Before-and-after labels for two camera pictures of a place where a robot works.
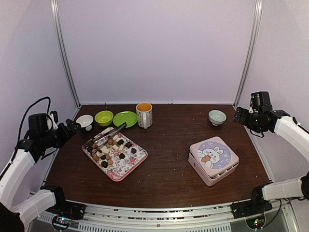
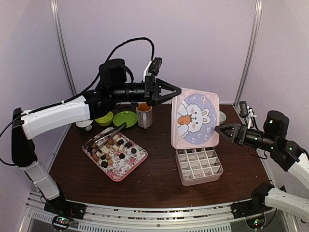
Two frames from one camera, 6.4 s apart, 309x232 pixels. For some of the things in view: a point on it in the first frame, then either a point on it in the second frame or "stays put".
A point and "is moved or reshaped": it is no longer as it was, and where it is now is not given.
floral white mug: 144,112 stays put
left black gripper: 66,135 → 151,83
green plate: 130,118 stays put
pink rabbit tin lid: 215,156 → 195,114
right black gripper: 242,119 → 237,137
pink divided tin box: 209,180 is moved or reshaped
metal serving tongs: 101,139 stays put
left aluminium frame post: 54,6 stays put
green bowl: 105,118 stays put
